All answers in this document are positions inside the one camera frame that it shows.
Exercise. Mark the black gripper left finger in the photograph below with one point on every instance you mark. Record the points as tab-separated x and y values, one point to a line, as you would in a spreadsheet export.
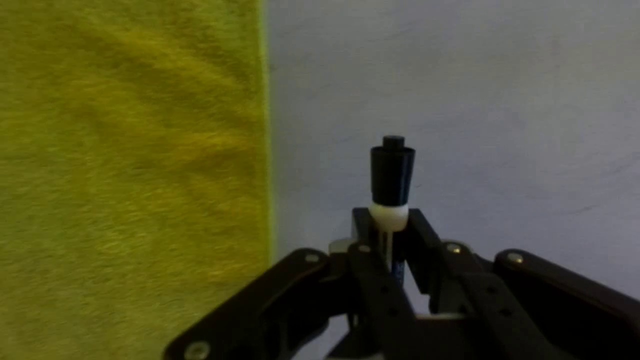
292	300

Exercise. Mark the yellow green towel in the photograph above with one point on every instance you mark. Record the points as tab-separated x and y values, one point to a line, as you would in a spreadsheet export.
133	173

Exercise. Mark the black marker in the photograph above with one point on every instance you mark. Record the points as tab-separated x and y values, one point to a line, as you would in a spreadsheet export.
393	171

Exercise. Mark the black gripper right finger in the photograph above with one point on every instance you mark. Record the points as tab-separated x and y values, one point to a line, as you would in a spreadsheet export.
520	307

